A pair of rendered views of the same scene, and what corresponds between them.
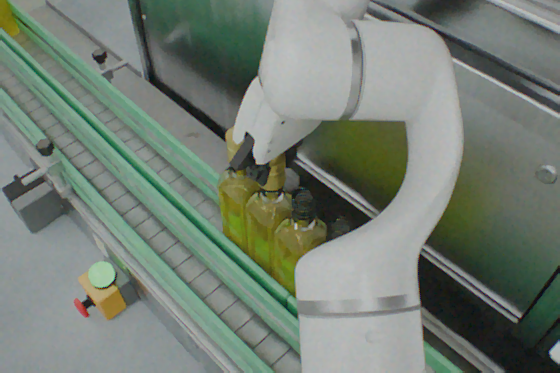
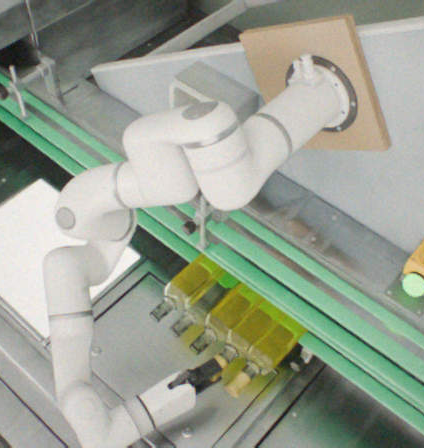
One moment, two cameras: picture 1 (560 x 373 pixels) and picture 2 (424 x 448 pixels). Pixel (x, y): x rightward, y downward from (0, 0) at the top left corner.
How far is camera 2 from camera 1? 111 cm
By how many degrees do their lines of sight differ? 58
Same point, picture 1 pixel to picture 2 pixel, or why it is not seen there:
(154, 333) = (388, 231)
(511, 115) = (96, 378)
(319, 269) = (60, 331)
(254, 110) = (154, 398)
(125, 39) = not seen: outside the picture
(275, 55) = (74, 411)
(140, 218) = not seen: hidden behind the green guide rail
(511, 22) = not seen: hidden behind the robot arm
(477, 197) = (139, 341)
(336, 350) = (53, 303)
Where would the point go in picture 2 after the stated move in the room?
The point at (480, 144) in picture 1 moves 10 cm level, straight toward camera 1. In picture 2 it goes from (122, 367) to (108, 339)
